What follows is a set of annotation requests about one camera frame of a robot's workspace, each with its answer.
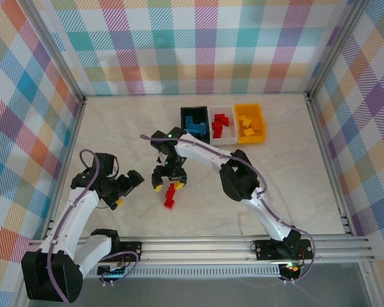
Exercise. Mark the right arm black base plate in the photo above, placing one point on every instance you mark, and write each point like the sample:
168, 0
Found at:
264, 249

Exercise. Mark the aluminium mounting rail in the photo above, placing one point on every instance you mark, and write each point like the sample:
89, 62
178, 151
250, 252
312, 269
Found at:
195, 249

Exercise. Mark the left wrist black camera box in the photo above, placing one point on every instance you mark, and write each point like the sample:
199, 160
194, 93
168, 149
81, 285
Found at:
135, 179

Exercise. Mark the clear plastic storage bin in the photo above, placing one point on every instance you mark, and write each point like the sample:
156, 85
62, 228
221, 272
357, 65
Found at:
230, 136

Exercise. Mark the black plastic storage bin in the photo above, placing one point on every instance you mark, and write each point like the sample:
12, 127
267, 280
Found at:
198, 112

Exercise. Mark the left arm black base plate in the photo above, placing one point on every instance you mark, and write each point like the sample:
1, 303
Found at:
132, 251

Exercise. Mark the aluminium frame post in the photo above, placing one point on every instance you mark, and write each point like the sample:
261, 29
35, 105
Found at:
57, 54
335, 48

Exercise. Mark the aluminium side rail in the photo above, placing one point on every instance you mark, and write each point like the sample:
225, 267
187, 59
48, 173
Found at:
74, 128
347, 224

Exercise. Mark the yellow plastic storage bin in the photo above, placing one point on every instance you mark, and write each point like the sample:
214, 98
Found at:
243, 110

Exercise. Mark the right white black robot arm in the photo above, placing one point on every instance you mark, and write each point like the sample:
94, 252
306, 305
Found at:
204, 148

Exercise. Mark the light blue lego brick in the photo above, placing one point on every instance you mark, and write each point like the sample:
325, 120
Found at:
189, 122

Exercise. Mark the red lego brick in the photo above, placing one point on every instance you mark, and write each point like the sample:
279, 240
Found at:
219, 117
169, 203
217, 131
225, 121
172, 191

